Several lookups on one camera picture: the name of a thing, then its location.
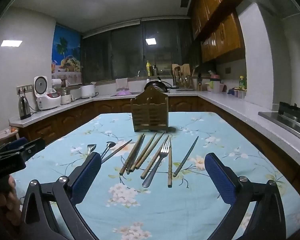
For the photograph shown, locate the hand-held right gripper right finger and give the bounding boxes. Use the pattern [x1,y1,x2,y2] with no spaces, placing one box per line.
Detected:
[204,152,287,240]

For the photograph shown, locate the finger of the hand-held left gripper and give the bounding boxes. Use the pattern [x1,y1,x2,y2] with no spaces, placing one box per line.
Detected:
[19,137,46,162]
[0,139,28,154]

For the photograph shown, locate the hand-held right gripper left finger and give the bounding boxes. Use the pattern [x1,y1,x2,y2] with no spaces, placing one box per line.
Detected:
[20,152,102,240]

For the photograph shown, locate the round metal spoon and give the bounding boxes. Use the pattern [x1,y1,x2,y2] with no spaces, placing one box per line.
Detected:
[100,141,117,158]

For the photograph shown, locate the metal chopstick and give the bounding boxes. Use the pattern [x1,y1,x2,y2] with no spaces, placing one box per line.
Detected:
[173,136,199,178]
[101,139,133,162]

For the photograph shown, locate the dark wooden chopstick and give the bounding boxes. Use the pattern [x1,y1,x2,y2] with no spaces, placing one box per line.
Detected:
[126,134,146,175]
[119,134,143,175]

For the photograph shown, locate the brown wooden chopstick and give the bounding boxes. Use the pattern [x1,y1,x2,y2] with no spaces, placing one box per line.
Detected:
[135,133,165,170]
[129,133,157,172]

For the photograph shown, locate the wooden utensil holder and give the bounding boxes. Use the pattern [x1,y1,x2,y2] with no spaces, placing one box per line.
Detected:
[130,85,169,133]

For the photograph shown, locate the dish rack with utensils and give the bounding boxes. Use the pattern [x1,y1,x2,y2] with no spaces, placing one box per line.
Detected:
[172,72,194,90]

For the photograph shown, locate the person's left hand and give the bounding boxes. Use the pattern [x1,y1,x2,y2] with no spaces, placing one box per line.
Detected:
[0,174,22,230]

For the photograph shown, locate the wooden stool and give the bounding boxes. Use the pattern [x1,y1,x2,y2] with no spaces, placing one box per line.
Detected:
[0,127,19,150]

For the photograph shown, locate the stainless steel kettle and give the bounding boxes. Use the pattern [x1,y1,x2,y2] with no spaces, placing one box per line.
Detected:
[18,95,32,120]

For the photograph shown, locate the white rice cooker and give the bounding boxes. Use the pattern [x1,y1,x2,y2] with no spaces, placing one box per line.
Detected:
[34,76,62,111]

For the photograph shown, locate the metal fork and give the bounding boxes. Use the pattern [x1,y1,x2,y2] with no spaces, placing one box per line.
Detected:
[142,139,171,188]

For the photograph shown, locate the blue floral tablecloth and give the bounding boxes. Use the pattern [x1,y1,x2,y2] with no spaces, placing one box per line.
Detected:
[11,112,300,240]

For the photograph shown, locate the white kitchen countertop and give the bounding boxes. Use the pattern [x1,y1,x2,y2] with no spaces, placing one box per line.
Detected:
[9,90,300,175]

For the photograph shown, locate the white electric pot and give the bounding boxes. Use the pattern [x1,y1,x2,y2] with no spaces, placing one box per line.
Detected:
[80,84,96,99]

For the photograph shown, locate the row of pastel cups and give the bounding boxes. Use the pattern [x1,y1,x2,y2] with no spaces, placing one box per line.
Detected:
[227,87,247,99]

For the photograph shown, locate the steel gas stove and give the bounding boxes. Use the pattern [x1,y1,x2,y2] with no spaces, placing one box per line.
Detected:
[259,102,300,145]

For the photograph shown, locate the stack of pastel cups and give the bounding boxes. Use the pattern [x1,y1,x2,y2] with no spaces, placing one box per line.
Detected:
[206,71,225,93]

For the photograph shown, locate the hanging dish towel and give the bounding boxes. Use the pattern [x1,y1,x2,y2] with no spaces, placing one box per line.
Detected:
[115,78,129,92]

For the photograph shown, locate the fruit and palm poster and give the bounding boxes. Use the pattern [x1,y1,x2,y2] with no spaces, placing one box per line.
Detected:
[51,24,82,84]

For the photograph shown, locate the black wok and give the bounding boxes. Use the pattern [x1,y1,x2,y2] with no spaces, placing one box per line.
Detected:
[144,80,171,93]

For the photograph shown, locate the wooden cutting board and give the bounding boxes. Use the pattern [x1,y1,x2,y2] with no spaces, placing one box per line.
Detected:
[172,64,190,80]

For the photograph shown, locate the dark kitchen window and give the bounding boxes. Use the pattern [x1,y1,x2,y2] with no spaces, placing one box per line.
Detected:
[81,20,198,85]

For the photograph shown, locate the wall power outlet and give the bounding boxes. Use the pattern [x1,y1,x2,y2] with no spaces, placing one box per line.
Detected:
[17,85,33,95]

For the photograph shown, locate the wooden wall cabinets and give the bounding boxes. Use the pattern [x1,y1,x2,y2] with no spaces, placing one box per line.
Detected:
[187,0,245,64]

